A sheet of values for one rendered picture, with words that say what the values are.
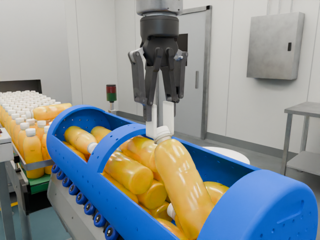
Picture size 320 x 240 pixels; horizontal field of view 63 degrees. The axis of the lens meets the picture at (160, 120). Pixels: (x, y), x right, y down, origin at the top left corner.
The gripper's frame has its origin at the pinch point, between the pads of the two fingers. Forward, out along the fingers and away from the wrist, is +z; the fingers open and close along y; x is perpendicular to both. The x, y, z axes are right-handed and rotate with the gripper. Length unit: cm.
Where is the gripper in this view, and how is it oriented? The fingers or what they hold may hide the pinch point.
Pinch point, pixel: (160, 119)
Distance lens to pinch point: 54.7
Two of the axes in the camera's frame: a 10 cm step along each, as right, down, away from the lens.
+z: 0.1, 9.7, 2.3
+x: -6.0, -1.8, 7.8
